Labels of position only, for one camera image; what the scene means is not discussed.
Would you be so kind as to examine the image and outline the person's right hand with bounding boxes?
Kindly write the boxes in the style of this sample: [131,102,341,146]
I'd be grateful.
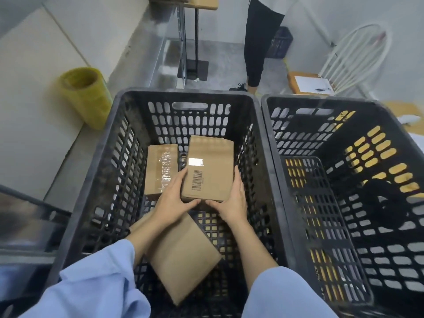
[205,165,249,227]

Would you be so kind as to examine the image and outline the person's left hand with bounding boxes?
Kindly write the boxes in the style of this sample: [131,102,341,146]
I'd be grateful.
[151,167,202,231]

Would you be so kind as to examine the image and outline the barcode-labelled cardboard box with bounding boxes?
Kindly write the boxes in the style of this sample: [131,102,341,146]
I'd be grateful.
[180,135,235,203]

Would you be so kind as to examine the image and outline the person's right forearm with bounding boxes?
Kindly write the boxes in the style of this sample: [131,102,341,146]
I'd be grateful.
[229,218,339,318]

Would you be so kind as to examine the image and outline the person's left forearm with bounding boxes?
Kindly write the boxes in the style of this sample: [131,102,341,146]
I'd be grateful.
[18,212,173,318]

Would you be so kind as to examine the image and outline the clear-taped cardboard box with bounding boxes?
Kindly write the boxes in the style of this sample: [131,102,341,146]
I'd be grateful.
[144,144,180,201]

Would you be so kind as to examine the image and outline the plain flat cardboard box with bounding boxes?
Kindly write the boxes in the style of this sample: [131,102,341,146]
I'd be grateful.
[129,211,223,307]

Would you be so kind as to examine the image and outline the black crate holding boxes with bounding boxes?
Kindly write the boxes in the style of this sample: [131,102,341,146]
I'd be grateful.
[46,88,293,318]

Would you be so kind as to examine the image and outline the black pole stand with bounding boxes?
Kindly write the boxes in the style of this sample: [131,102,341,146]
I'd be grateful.
[178,7,209,80]

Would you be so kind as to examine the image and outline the brown clipboard with paper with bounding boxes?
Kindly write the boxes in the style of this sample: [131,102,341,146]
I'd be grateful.
[287,71,335,96]

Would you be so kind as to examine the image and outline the black perforated plastic crate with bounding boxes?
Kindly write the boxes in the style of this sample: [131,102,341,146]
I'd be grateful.
[261,94,424,318]

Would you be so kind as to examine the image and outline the black tape roll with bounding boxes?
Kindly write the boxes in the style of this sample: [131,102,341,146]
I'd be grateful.
[359,180,410,229]

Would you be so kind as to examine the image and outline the metal table leg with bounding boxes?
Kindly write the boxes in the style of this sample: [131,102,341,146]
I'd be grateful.
[176,5,188,88]

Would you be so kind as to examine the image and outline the small dark plastic crate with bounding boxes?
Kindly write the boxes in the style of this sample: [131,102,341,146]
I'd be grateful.
[266,26,294,59]

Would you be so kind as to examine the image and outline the wooden table board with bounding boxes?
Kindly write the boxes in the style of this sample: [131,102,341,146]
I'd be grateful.
[149,0,219,10]

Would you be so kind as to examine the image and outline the flat cardboard sheet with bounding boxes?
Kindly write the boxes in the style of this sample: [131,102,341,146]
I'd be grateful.
[381,101,424,144]

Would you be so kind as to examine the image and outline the white metal chair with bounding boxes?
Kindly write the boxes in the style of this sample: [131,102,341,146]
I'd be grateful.
[317,23,394,97]

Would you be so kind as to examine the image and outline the grey metal rail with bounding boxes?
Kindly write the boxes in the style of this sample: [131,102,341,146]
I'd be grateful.
[0,184,73,262]

